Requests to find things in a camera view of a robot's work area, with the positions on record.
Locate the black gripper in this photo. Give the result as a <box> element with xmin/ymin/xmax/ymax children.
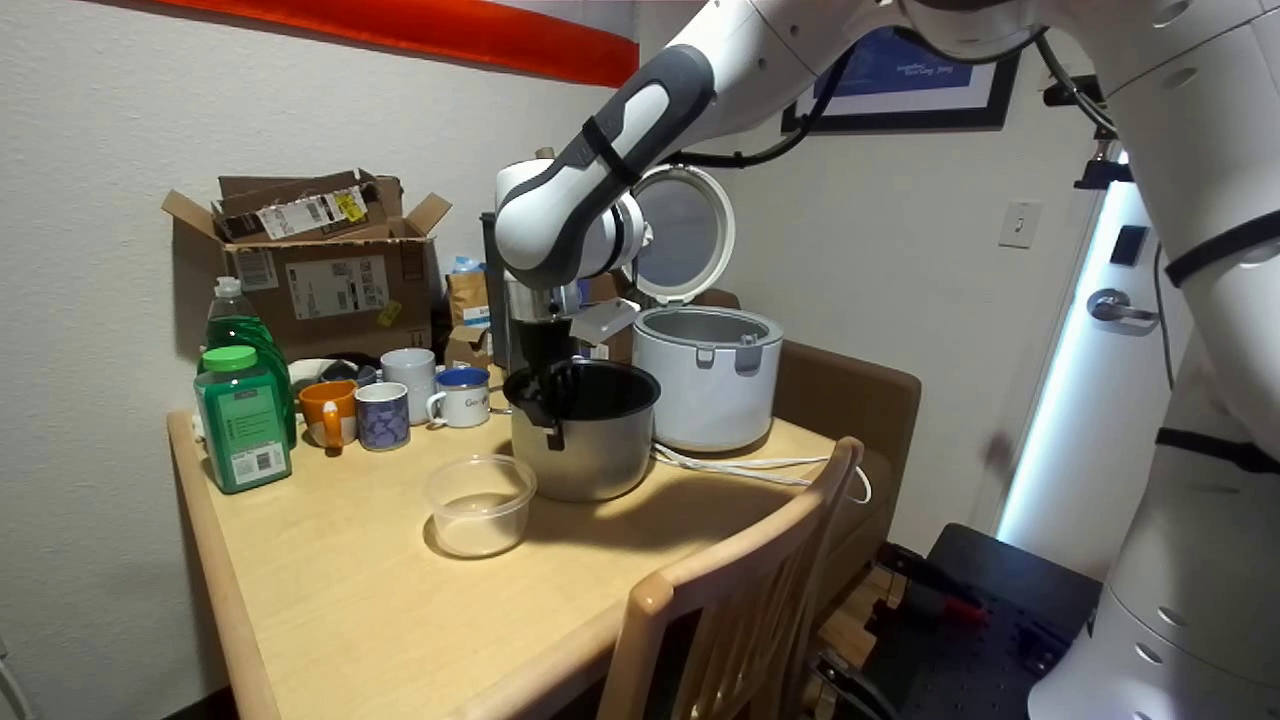
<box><xmin>509</xmin><ymin>310</ymin><xmax>602</xmax><ymax>457</ymax></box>

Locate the metal pot black interior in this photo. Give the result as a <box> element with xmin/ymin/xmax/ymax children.
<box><xmin>501</xmin><ymin>360</ymin><xmax>666</xmax><ymax>508</ymax></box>

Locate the white rice cooker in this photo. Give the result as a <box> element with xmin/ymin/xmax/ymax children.
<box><xmin>613</xmin><ymin>160</ymin><xmax>789</xmax><ymax>458</ymax></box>

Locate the white mug blue rim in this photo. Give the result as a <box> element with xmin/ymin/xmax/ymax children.
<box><xmin>424</xmin><ymin>365</ymin><xmax>495</xmax><ymax>432</ymax></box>

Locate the black trash bin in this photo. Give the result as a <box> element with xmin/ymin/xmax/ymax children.
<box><xmin>475</xmin><ymin>208</ymin><xmax>519</xmax><ymax>380</ymax></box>

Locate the small tan carton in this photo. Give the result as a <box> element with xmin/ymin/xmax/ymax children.
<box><xmin>445</xmin><ymin>255</ymin><xmax>495</xmax><ymax>372</ymax></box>

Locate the tall white mug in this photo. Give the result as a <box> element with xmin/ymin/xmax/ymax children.
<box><xmin>376</xmin><ymin>345</ymin><xmax>445</xmax><ymax>429</ymax></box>

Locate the blue patterned mug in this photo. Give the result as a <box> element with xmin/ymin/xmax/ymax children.
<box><xmin>349</xmin><ymin>380</ymin><xmax>415</xmax><ymax>457</ymax></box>

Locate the orange mug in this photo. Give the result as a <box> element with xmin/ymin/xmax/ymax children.
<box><xmin>292</xmin><ymin>377</ymin><xmax>364</xmax><ymax>458</ymax></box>

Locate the open cardboard box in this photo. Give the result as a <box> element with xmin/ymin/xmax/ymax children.
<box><xmin>156</xmin><ymin>165</ymin><xmax>456</xmax><ymax>365</ymax></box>

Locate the light wooden chair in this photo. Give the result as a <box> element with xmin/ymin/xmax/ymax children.
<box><xmin>593</xmin><ymin>432</ymin><xmax>867</xmax><ymax>720</ymax></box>

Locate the dark brown wooden chair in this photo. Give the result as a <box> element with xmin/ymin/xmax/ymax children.
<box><xmin>769</xmin><ymin>334</ymin><xmax>926</xmax><ymax>633</ymax></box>

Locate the green square soap bottle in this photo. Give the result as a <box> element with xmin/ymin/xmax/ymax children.
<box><xmin>191</xmin><ymin>345</ymin><xmax>296</xmax><ymax>501</ymax></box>

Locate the green round bottle white cap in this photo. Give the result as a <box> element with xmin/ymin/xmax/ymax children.
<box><xmin>201</xmin><ymin>272</ymin><xmax>302</xmax><ymax>453</ymax></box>

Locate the framed blue picture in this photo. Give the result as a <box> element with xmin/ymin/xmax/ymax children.
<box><xmin>778</xmin><ymin>23</ymin><xmax>1027</xmax><ymax>136</ymax></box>

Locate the black door keypad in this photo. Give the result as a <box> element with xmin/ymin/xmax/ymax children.
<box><xmin>1104</xmin><ymin>219</ymin><xmax>1154</xmax><ymax>272</ymax></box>

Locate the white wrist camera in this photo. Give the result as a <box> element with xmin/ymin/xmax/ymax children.
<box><xmin>569</xmin><ymin>291</ymin><xmax>644</xmax><ymax>352</ymax></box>

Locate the white power cable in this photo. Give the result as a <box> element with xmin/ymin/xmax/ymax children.
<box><xmin>653</xmin><ymin>438</ymin><xmax>841</xmax><ymax>490</ymax></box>

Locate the red wall banner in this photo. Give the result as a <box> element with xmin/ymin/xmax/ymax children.
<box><xmin>85</xmin><ymin>0</ymin><xmax>644</xmax><ymax>95</ymax></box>

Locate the orange handled clamp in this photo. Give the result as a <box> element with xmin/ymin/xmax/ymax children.
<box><xmin>877</xmin><ymin>537</ymin><xmax>995</xmax><ymax>626</ymax></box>

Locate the white light switch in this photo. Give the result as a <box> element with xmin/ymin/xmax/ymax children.
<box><xmin>995</xmin><ymin>194</ymin><xmax>1046</xmax><ymax>250</ymax></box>

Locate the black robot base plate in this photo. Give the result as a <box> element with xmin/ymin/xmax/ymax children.
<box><xmin>851</xmin><ymin>518</ymin><xmax>1107</xmax><ymax>720</ymax></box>

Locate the silver door handle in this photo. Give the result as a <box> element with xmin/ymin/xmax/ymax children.
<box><xmin>1085</xmin><ymin>285</ymin><xmax>1165</xmax><ymax>331</ymax></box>

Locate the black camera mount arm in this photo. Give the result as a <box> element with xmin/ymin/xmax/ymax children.
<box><xmin>1070</xmin><ymin>136</ymin><xmax>1140</xmax><ymax>192</ymax></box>

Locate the black camera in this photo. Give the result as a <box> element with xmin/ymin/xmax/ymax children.
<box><xmin>1040</xmin><ymin>73</ymin><xmax>1104</xmax><ymax>113</ymax></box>

